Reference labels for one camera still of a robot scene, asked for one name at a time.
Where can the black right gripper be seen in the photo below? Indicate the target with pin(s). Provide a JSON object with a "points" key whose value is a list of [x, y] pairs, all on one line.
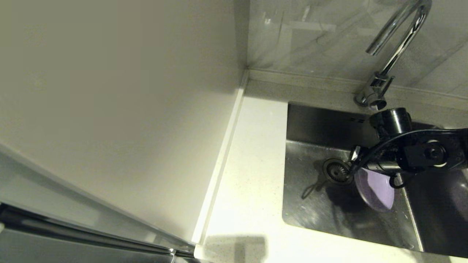
{"points": [[380, 162]]}

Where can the lilac round plate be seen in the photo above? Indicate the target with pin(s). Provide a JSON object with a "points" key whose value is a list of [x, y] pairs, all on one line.
{"points": [[376, 191]]}

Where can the chrome gooseneck faucet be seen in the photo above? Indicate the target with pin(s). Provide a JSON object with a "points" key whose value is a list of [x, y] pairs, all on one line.
{"points": [[398, 51]]}

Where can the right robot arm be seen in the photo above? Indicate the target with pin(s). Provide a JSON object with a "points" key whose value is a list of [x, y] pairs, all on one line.
{"points": [[435, 151]]}

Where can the metal sink drain strainer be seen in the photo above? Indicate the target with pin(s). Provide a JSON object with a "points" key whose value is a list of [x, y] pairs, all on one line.
{"points": [[335, 171]]}

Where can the stainless steel sink basin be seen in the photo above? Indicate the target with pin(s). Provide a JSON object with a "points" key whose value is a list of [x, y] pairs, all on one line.
{"points": [[318, 212]]}

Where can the tall white cabinet panel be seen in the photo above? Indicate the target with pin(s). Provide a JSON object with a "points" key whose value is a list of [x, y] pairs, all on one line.
{"points": [[109, 91]]}

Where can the grey glossy appliance door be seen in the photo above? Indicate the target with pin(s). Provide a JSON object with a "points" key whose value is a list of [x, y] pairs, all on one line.
{"points": [[55, 252]]}

